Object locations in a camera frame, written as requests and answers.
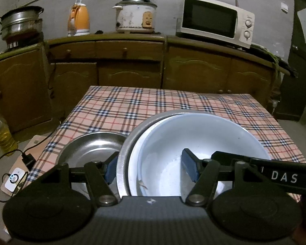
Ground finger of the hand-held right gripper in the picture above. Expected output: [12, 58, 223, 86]
[211, 151, 251, 163]

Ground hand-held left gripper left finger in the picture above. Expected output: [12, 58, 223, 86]
[39, 152, 119, 207]

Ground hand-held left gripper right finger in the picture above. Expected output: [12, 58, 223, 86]
[182, 148, 279, 207]

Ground steel bowl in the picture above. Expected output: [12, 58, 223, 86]
[116, 109, 250, 197]

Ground deep steel plate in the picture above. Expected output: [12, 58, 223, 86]
[58, 132, 128, 182]

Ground large white bowl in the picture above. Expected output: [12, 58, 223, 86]
[129, 114, 272, 197]

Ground plaid tablecloth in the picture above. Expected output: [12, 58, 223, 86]
[23, 85, 306, 203]

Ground black power adapter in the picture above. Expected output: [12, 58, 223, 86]
[22, 153, 36, 170]

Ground dark door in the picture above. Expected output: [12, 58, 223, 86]
[274, 0, 306, 122]

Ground wooden kitchen cabinet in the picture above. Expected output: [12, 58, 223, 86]
[0, 33, 299, 138]

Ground small white device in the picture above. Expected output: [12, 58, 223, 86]
[4, 167, 29, 192]

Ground green vegetable stalks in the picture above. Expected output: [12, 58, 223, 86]
[254, 45, 281, 68]

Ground cooking oil bottle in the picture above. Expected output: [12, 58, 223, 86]
[0, 111, 18, 156]

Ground white microwave oven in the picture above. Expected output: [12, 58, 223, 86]
[175, 0, 255, 49]

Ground white rice cooker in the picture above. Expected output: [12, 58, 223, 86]
[112, 0, 158, 34]

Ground orange electric kettle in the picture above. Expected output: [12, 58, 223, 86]
[67, 0, 90, 37]

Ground dark cooker base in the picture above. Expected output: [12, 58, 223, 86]
[2, 31, 44, 50]

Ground stacked steel steamer pot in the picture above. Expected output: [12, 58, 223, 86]
[0, 6, 44, 35]

